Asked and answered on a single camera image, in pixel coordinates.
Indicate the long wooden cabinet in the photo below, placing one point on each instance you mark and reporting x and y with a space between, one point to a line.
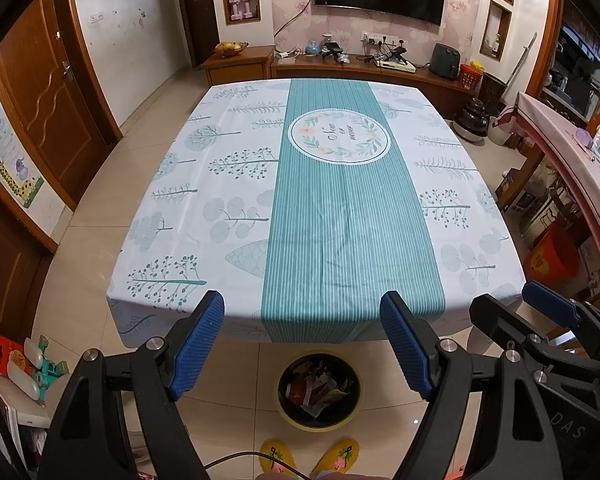
330 71

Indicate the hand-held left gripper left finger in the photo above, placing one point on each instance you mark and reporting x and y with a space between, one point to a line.
200 345

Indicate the round yellow-rimmed bin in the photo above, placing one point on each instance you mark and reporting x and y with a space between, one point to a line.
292 421

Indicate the red plastic basket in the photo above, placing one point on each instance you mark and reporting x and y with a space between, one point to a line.
471 79

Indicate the fruit bowl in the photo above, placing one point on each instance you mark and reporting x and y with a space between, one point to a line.
231 49

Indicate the small blue gadget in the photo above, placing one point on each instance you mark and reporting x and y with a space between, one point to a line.
311 48

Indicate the white stool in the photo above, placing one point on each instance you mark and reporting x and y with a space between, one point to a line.
15 410

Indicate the dark wicker bin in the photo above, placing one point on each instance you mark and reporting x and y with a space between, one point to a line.
494 94

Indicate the pink covered table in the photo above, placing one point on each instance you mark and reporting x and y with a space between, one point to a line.
555 135

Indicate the metal pole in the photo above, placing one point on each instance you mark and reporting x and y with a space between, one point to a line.
520 62

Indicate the black ceramic pot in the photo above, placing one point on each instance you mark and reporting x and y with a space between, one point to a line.
471 120

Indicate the wooden side cabinet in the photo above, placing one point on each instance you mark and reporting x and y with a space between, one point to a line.
240 69

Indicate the dark green appliance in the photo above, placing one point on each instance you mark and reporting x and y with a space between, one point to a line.
445 61

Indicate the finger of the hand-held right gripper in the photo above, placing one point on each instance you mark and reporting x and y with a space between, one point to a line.
550 302
500 320

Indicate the dark wooden door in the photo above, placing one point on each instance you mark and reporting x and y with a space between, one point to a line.
10 270

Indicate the pink dumbbells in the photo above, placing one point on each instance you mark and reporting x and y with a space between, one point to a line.
242 9

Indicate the white set-top box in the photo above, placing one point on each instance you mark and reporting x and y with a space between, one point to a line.
394 63

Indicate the wall poster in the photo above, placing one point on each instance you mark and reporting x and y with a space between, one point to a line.
10 160

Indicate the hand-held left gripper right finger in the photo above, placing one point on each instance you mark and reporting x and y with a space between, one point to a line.
405 345

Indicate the teal tree print tablecloth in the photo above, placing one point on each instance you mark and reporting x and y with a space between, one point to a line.
330 210

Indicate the heap of discarded packaging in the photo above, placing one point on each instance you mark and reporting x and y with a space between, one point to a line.
315 390

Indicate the yellow floral slipper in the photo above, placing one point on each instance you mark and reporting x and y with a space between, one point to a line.
277 457
337 457

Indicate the red bucket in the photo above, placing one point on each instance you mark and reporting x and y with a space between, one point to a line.
550 260

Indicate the teal plastic toys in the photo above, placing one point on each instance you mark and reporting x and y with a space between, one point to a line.
50 367

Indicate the white pot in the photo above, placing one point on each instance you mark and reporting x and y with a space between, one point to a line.
501 132

